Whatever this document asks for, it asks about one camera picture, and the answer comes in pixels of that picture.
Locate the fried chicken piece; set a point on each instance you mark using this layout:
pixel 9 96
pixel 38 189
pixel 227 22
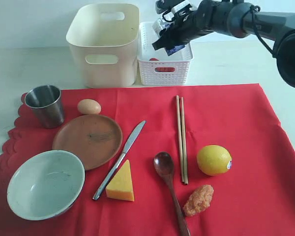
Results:
pixel 199 200

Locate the pale green ceramic bowl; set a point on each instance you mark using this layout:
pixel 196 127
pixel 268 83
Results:
pixel 46 185

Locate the left wooden chopstick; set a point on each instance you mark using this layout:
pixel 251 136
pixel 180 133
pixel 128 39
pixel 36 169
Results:
pixel 180 139

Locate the small milk carton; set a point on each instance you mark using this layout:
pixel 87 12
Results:
pixel 159 27

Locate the yellow lemon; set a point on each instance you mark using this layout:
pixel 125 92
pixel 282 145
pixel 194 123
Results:
pixel 214 160

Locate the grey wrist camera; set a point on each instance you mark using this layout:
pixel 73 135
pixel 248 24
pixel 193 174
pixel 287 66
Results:
pixel 173 6

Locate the brown egg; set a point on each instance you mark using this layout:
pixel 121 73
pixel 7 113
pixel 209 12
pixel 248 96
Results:
pixel 89 107

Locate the yellow cheese wedge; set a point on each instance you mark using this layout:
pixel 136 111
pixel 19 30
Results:
pixel 121 187

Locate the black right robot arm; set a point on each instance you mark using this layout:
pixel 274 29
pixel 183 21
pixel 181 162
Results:
pixel 239 19

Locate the stainless steel table knife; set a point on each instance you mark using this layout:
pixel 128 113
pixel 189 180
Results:
pixel 129 142

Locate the red sausage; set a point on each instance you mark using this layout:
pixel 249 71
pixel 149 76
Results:
pixel 164 69

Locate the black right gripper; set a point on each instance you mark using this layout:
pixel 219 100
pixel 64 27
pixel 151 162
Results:
pixel 189 23

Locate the right wooden chopstick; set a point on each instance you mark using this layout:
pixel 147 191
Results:
pixel 185 165

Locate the brown wooden plate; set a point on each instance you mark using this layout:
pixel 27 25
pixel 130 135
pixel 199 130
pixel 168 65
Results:
pixel 94 139

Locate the white perforated plastic basket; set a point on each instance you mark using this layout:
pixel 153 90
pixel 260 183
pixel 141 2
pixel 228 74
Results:
pixel 149 59

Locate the wooden chopstick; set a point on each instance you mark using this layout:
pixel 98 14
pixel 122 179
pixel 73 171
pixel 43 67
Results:
pixel 185 165
pixel 180 139

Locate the dark wooden spoon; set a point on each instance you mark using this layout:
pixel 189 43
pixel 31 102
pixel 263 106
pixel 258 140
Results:
pixel 164 166

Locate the cream plastic bin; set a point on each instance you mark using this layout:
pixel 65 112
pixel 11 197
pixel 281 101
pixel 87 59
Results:
pixel 103 40

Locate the stainless steel cup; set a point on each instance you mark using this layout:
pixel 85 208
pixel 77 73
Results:
pixel 45 101

